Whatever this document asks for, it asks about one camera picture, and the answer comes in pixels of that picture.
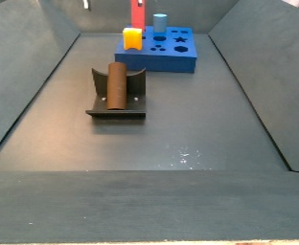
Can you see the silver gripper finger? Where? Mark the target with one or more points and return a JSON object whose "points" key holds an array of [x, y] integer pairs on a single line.
{"points": [[138, 3], [85, 4]]}

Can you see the brown cylinder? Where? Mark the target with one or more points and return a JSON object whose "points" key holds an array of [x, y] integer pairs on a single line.
{"points": [[116, 86]]}

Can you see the blue shape sorter board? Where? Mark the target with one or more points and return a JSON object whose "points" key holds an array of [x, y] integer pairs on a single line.
{"points": [[167, 52]]}

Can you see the red rectangular block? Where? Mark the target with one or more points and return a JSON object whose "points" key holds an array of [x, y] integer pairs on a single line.
{"points": [[137, 15]]}

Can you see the light blue cylinder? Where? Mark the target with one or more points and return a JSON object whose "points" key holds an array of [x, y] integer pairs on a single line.
{"points": [[158, 22]]}

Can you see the yellow notched block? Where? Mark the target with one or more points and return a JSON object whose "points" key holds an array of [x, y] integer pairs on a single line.
{"points": [[132, 38]]}

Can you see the black curved cradle stand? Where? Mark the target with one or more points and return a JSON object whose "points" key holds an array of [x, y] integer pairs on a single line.
{"points": [[134, 110]]}

